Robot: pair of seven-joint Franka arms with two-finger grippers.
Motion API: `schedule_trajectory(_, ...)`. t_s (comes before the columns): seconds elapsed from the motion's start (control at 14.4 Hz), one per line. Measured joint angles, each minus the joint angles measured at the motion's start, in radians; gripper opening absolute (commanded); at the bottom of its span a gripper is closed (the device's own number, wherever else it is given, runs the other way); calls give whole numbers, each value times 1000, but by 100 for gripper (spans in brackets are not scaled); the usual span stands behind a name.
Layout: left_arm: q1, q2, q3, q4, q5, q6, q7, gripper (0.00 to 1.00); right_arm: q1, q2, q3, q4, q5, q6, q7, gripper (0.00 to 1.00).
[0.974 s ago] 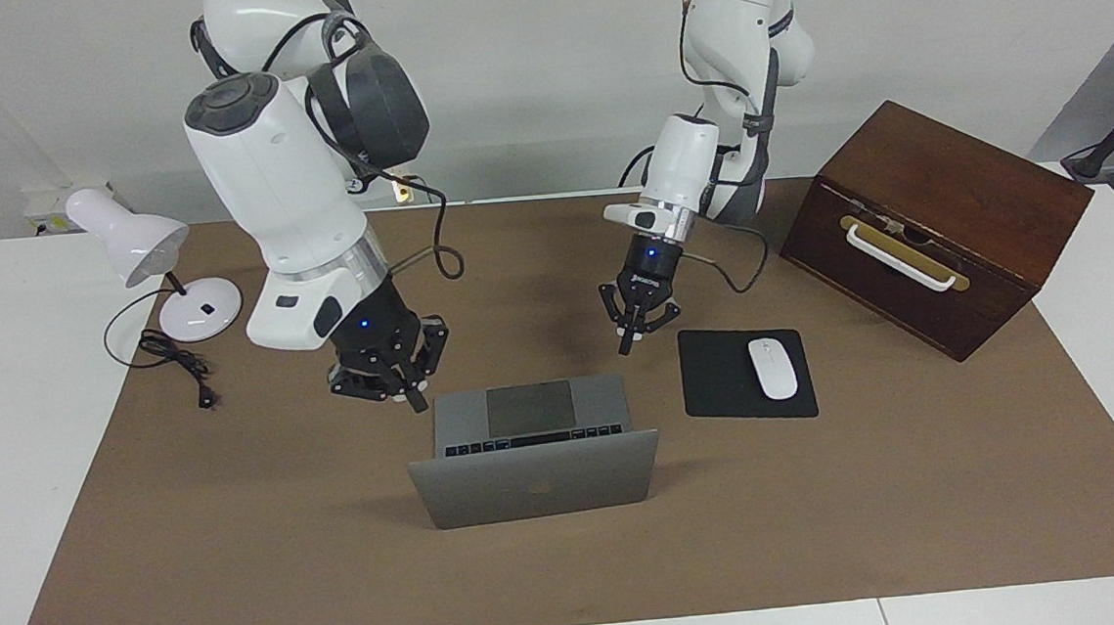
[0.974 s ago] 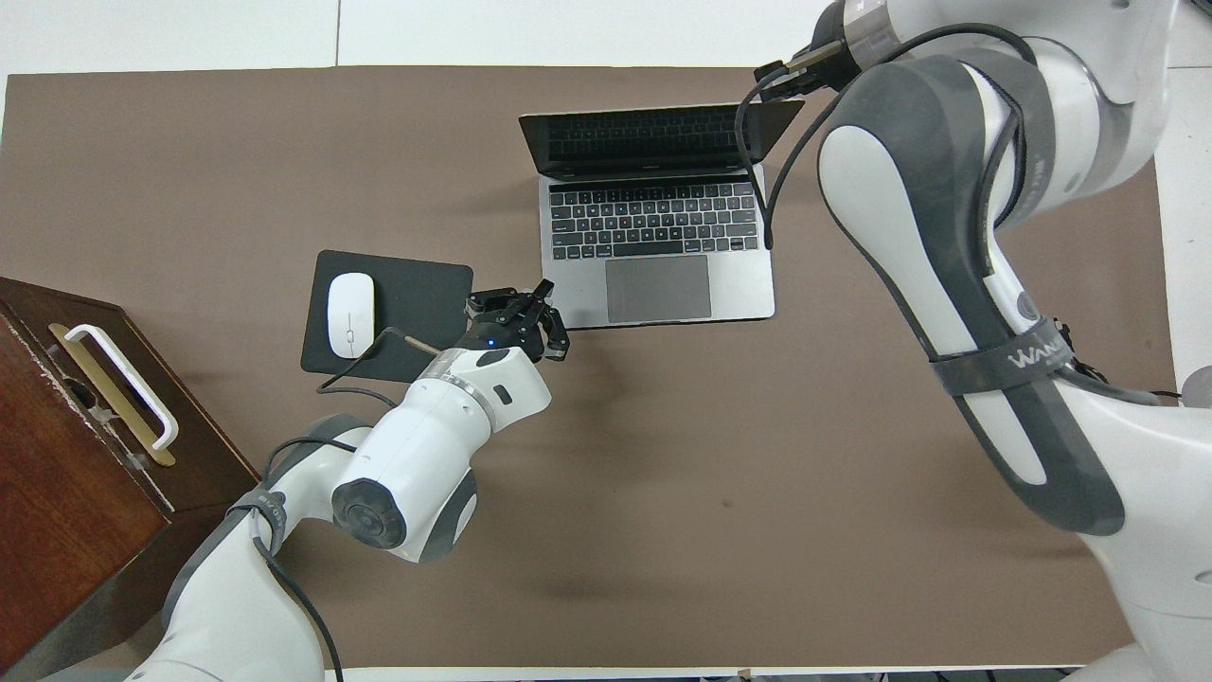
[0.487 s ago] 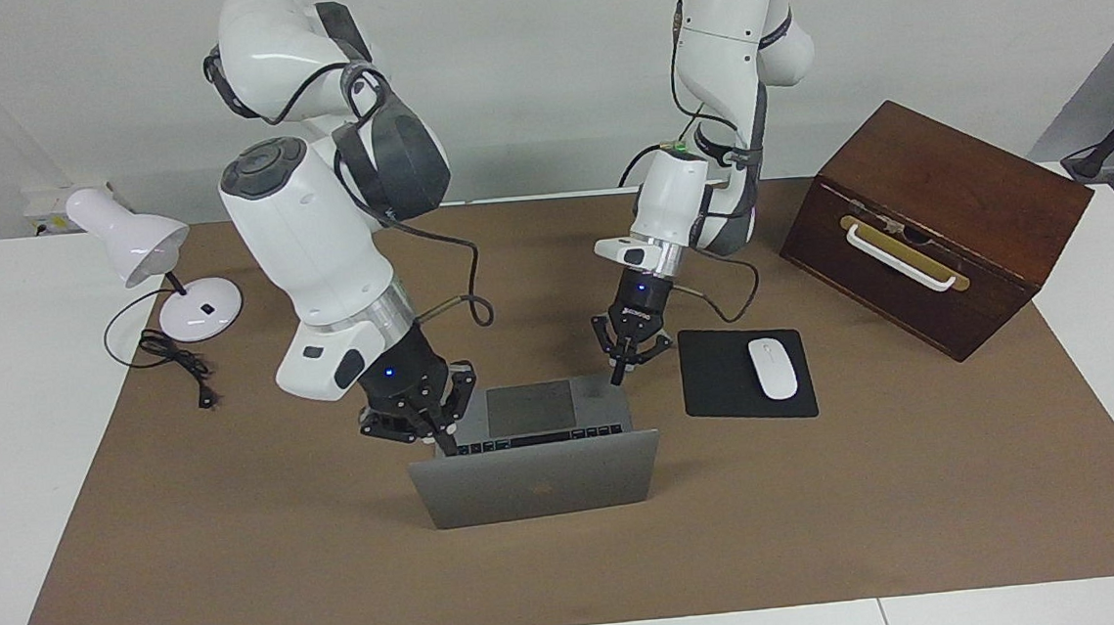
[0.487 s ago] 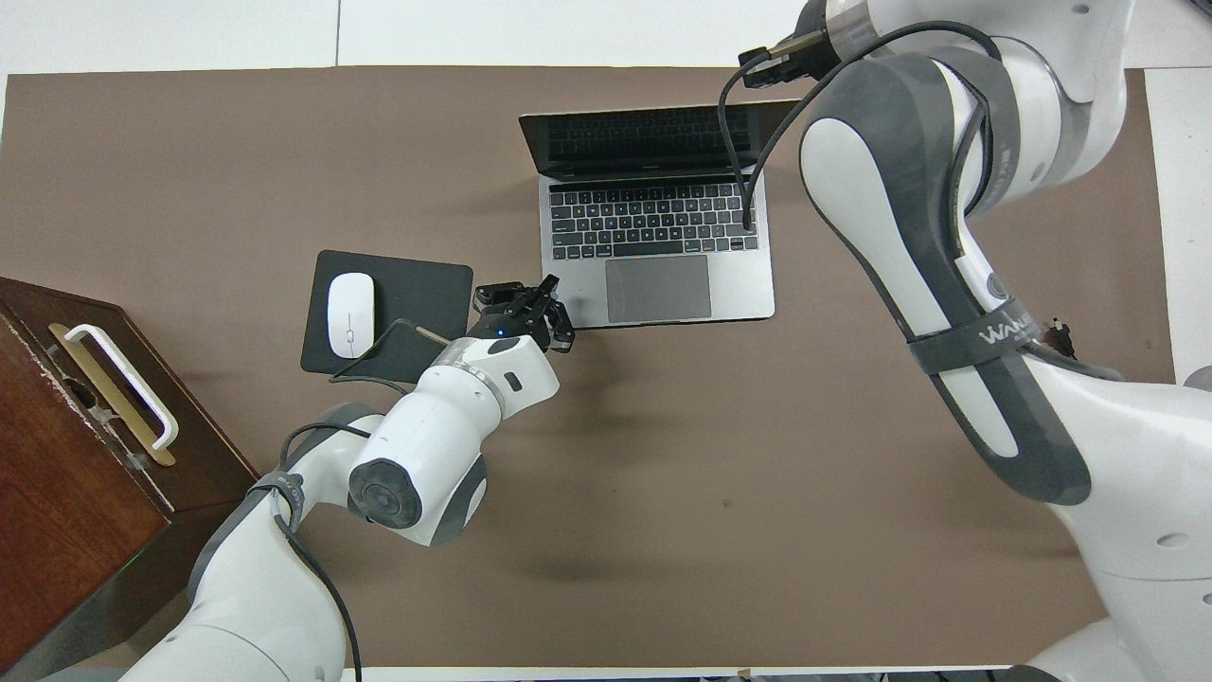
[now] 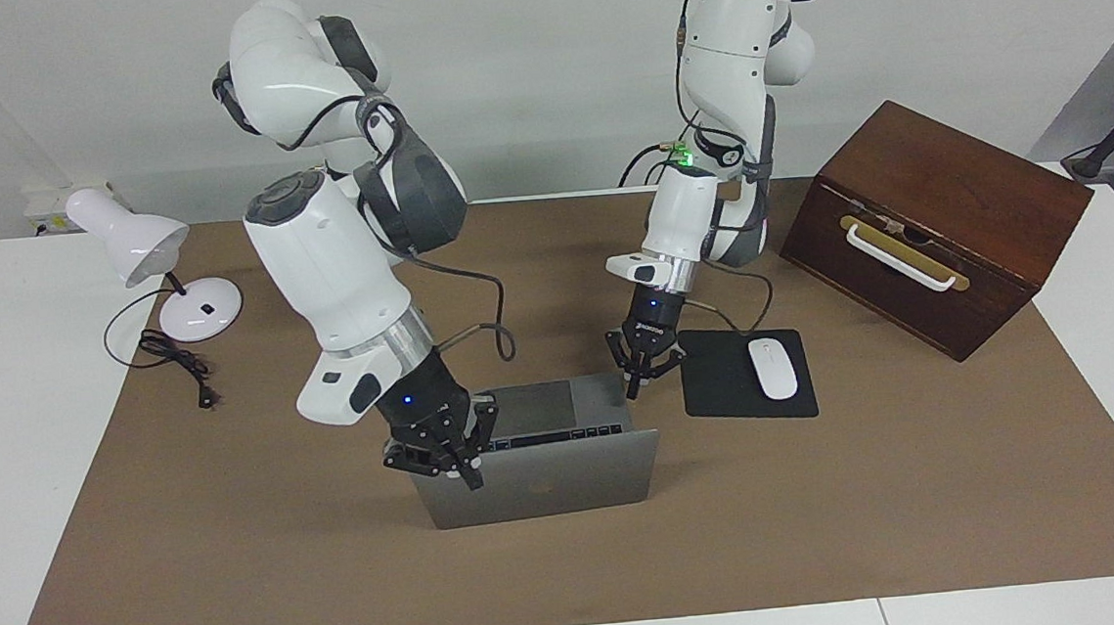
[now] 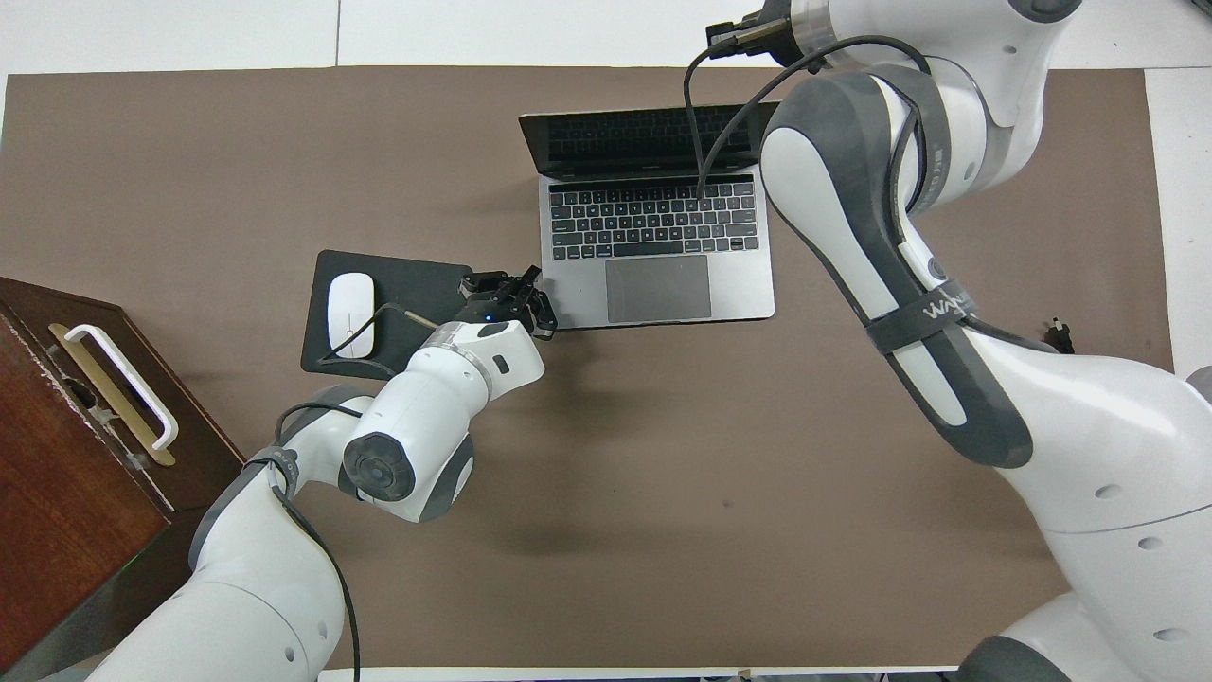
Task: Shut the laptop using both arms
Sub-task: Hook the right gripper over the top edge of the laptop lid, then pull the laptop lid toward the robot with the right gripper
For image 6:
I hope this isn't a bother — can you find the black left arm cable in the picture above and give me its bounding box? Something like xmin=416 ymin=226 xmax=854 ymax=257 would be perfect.
xmin=275 ymin=303 xmax=446 ymax=682

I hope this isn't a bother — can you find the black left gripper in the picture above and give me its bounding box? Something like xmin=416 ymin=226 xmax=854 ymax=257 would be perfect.
xmin=456 ymin=265 xmax=560 ymax=342

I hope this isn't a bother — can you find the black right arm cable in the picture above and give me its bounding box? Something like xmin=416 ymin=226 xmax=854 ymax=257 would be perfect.
xmin=684 ymin=19 xmax=957 ymax=219

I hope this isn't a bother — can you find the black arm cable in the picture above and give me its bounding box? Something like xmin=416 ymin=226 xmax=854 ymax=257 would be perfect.
xmin=684 ymin=19 xmax=957 ymax=219
xmin=275 ymin=303 xmax=446 ymax=682

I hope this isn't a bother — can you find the black mouse pad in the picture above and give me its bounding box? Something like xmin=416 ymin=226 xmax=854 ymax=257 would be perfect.
xmin=300 ymin=249 xmax=474 ymax=382

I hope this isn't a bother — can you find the brass handle backplate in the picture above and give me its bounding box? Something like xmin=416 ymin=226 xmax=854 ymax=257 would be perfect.
xmin=48 ymin=323 xmax=177 ymax=468

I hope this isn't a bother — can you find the white box handle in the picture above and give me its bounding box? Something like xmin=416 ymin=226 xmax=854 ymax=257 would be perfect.
xmin=63 ymin=324 xmax=180 ymax=452

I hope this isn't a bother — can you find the dark wooden box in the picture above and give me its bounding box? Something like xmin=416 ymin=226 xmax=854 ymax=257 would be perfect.
xmin=0 ymin=277 xmax=249 ymax=679

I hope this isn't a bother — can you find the brown table mat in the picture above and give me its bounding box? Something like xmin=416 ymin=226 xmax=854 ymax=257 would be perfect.
xmin=0 ymin=64 xmax=1175 ymax=670

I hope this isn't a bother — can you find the white computer mouse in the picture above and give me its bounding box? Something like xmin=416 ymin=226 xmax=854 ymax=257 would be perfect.
xmin=327 ymin=272 xmax=377 ymax=361

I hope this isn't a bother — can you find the silver grey laptop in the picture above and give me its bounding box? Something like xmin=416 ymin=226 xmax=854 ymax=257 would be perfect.
xmin=518 ymin=102 xmax=779 ymax=332

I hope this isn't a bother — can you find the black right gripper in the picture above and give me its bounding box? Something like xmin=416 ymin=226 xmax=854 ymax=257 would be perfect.
xmin=755 ymin=0 xmax=796 ymax=48

